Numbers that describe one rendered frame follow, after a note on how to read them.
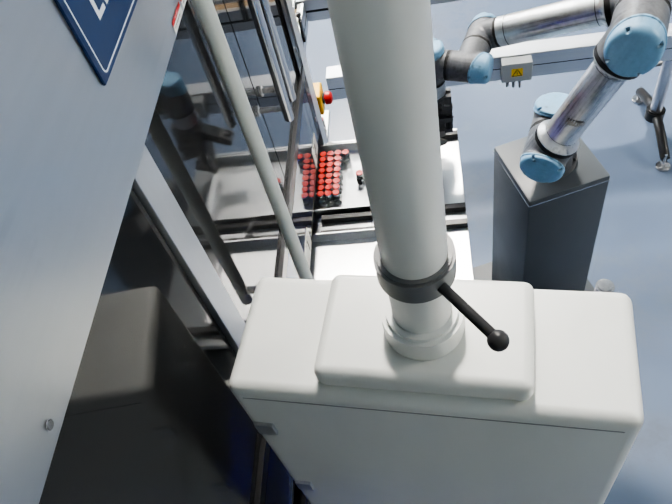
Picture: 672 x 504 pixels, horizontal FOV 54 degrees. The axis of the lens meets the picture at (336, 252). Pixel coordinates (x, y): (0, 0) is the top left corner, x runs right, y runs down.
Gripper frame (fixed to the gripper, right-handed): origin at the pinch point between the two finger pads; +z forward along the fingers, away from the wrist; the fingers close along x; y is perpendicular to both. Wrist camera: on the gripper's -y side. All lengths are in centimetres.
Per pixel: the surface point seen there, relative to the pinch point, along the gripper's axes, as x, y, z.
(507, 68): 80, 33, 39
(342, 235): -28.4, -24.8, 1.7
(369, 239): -29.1, -17.6, 3.5
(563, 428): -109, 14, -61
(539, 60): 85, 46, 40
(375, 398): -106, -8, -63
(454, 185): -12.1, 6.5, 3.7
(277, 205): -67, -25, -56
